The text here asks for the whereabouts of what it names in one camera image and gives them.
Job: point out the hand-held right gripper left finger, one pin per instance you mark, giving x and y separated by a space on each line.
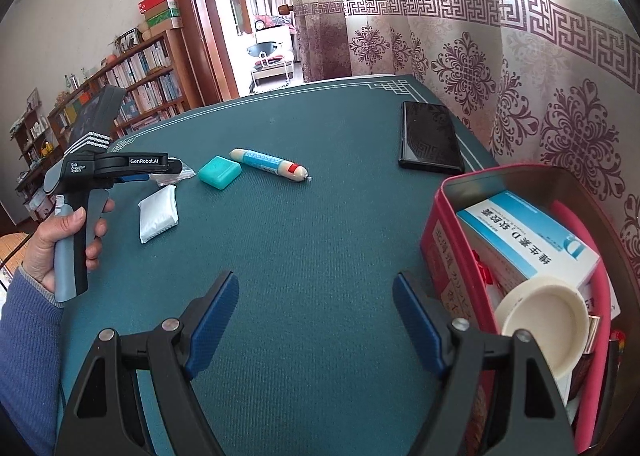
212 331

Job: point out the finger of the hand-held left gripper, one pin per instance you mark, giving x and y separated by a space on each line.
135 178

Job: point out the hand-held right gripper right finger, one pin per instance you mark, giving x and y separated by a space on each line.
420 331

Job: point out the red snack packet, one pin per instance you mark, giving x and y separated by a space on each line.
482 268

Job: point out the red cardboard box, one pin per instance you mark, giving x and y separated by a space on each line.
445 246

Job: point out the large blue white medicine box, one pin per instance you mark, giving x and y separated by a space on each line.
530 241

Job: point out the pink foam tube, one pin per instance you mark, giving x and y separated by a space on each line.
602 336

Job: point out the person's left forearm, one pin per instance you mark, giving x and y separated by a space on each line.
25 361

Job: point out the person's left hand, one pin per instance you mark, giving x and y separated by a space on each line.
45 246

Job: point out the white tissue packet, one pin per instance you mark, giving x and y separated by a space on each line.
159 211

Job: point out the small wooden shelf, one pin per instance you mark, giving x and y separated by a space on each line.
30 136

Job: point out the teal dental floss box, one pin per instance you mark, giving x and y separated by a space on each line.
219 171

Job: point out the wooden bookshelf with books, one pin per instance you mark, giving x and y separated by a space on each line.
150 66

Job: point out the blue white ointment tube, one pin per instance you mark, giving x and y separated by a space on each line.
265 162

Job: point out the teal table mat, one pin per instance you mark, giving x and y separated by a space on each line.
310 236

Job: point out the green box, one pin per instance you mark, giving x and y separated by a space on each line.
162 14

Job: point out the black smartphone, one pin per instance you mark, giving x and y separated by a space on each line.
430 136

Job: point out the red patterned cloth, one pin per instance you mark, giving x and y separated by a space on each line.
272 21

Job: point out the patterned beige curtain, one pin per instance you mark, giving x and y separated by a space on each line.
475 61

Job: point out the wooden door frame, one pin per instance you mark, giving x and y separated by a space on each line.
210 26

